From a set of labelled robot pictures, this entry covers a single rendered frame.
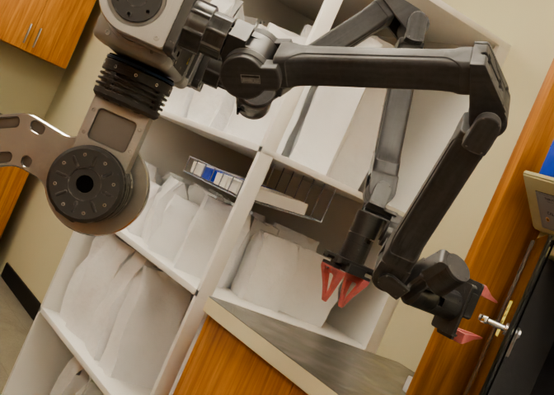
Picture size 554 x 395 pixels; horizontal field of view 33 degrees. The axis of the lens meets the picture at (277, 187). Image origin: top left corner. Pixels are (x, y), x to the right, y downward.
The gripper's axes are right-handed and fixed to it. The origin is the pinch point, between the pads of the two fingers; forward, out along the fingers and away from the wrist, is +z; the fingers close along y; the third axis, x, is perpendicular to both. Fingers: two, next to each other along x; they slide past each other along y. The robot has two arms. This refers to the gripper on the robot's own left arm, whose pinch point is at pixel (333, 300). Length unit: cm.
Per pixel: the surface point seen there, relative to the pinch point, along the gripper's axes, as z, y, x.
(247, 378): 27.0, 5.6, 25.9
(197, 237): 6, 15, 96
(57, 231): 58, 78, 387
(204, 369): 33, 6, 46
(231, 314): 16.1, 2.8, 39.7
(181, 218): 4, 16, 113
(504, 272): -19.7, 32.8, -9.0
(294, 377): 18.9, 2.5, 5.1
